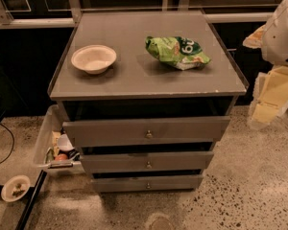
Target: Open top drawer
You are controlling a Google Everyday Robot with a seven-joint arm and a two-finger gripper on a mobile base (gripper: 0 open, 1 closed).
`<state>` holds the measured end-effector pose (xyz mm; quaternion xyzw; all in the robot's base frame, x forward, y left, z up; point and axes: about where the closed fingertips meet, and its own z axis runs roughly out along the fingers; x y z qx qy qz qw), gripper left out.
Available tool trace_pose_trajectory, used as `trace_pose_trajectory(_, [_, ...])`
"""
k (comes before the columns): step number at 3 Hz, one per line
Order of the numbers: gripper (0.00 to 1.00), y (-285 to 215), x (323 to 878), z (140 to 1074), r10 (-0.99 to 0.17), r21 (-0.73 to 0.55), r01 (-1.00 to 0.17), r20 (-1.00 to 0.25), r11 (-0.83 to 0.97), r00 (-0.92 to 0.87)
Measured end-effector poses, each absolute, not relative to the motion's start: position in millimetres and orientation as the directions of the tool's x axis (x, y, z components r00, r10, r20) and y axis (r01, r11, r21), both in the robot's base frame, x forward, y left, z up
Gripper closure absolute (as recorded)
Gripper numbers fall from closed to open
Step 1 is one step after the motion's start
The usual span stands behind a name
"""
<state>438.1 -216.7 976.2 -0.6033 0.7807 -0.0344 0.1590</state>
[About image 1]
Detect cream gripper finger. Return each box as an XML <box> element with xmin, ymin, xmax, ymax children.
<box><xmin>248</xmin><ymin>66</ymin><xmax>288</xmax><ymax>130</ymax></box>
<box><xmin>243</xmin><ymin>26</ymin><xmax>265</xmax><ymax>49</ymax></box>

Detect green chip bag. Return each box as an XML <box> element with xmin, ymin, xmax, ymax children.
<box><xmin>145</xmin><ymin>36</ymin><xmax>210</xmax><ymax>71</ymax></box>

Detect white paper bowl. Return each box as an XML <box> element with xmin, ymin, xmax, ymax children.
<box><xmin>71</xmin><ymin>45</ymin><xmax>117</xmax><ymax>75</ymax></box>

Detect metal railing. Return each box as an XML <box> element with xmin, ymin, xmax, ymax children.
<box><xmin>0</xmin><ymin>0</ymin><xmax>283</xmax><ymax>29</ymax></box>

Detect grey bottom drawer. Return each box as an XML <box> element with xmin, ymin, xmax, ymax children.
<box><xmin>92</xmin><ymin>174</ymin><xmax>204</xmax><ymax>193</ymax></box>

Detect white cup in bin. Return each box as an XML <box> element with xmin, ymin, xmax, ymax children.
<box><xmin>57</xmin><ymin>134</ymin><xmax>74</xmax><ymax>151</ymax></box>

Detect clear plastic storage bin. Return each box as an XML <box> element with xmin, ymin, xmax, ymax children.
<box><xmin>33</xmin><ymin>104</ymin><xmax>84</xmax><ymax>175</ymax></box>

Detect black cable on floor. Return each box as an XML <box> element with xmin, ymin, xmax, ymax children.
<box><xmin>0</xmin><ymin>118</ymin><xmax>16</xmax><ymax>170</ymax></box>

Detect grey drawer cabinet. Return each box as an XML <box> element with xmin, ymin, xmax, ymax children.
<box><xmin>48</xmin><ymin>11</ymin><xmax>248</xmax><ymax>181</ymax></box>

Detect grey top drawer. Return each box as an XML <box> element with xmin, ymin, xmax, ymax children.
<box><xmin>62</xmin><ymin>116</ymin><xmax>229</xmax><ymax>148</ymax></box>

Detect black bar on floor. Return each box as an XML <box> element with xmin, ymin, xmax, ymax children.
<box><xmin>15</xmin><ymin>171</ymin><xmax>47</xmax><ymax>230</ymax></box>

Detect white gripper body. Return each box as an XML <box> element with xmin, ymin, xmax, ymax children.
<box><xmin>261</xmin><ymin>0</ymin><xmax>288</xmax><ymax>66</ymax></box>

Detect grey drawer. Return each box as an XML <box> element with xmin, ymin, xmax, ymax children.
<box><xmin>62</xmin><ymin>116</ymin><xmax>229</xmax><ymax>148</ymax></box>
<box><xmin>81</xmin><ymin>151</ymin><xmax>214</xmax><ymax>173</ymax></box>
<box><xmin>92</xmin><ymin>174</ymin><xmax>204</xmax><ymax>193</ymax></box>

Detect grey middle drawer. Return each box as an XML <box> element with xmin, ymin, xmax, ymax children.
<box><xmin>81</xmin><ymin>151</ymin><xmax>214</xmax><ymax>173</ymax></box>

